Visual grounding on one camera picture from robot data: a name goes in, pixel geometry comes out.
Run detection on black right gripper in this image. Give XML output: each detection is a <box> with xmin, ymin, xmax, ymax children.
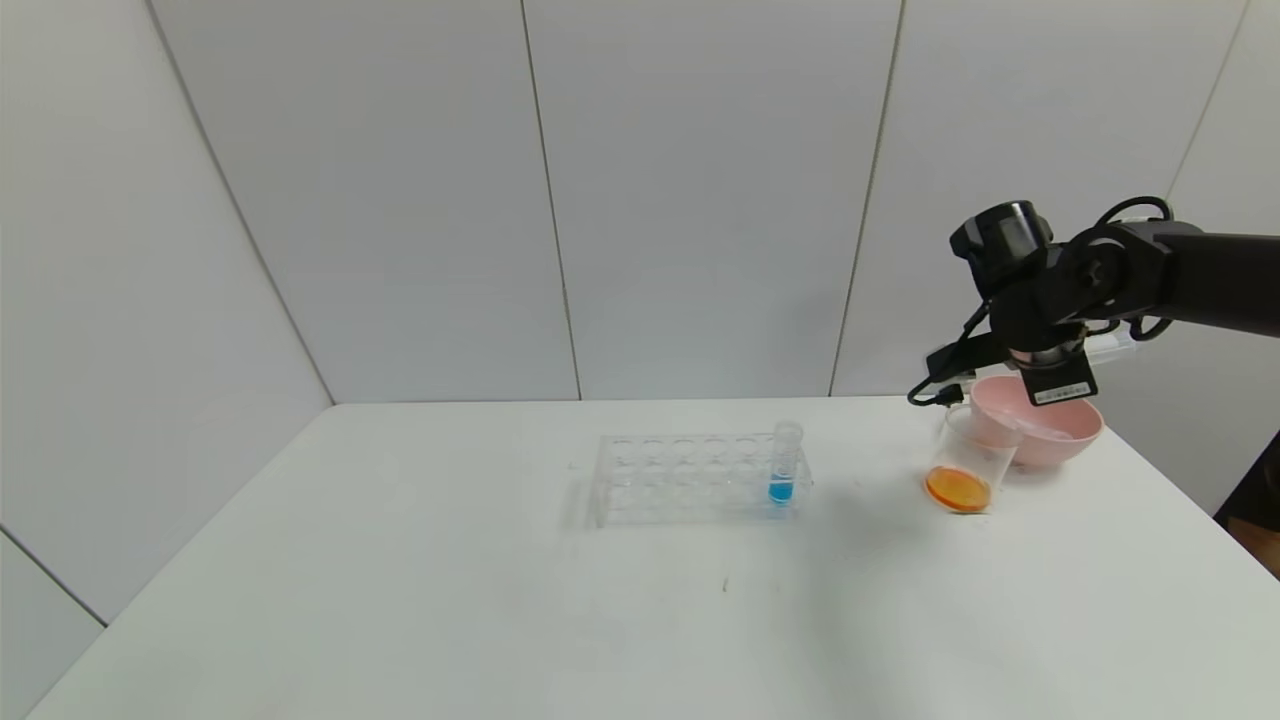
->
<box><xmin>1008</xmin><ymin>341</ymin><xmax>1099</xmax><ymax>407</ymax></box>

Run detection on pink bowl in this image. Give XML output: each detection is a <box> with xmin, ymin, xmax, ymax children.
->
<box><xmin>968</xmin><ymin>376</ymin><xmax>1104</xmax><ymax>469</ymax></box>

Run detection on test tube with red pigment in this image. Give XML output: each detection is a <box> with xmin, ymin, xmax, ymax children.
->
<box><xmin>1000</xmin><ymin>412</ymin><xmax>1076</xmax><ymax>441</ymax></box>

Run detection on black camera cable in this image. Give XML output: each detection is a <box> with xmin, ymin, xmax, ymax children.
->
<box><xmin>906</xmin><ymin>375</ymin><xmax>966</xmax><ymax>408</ymax></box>

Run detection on clear plastic measuring beaker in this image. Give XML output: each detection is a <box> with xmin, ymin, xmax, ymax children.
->
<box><xmin>922</xmin><ymin>404</ymin><xmax>1021</xmax><ymax>516</ymax></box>

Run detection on clear acrylic test tube rack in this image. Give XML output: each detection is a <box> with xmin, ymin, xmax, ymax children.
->
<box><xmin>590</xmin><ymin>432</ymin><xmax>813</xmax><ymax>529</ymax></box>

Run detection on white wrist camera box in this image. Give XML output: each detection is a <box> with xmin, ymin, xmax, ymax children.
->
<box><xmin>926</xmin><ymin>335</ymin><xmax>1006</xmax><ymax>383</ymax></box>

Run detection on test tube with blue pigment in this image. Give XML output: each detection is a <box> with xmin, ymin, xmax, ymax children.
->
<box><xmin>770</xmin><ymin>421</ymin><xmax>804</xmax><ymax>506</ymax></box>

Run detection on test tube with yellow pigment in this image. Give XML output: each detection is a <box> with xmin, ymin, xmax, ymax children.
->
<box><xmin>1080</xmin><ymin>332</ymin><xmax>1139</xmax><ymax>365</ymax></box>

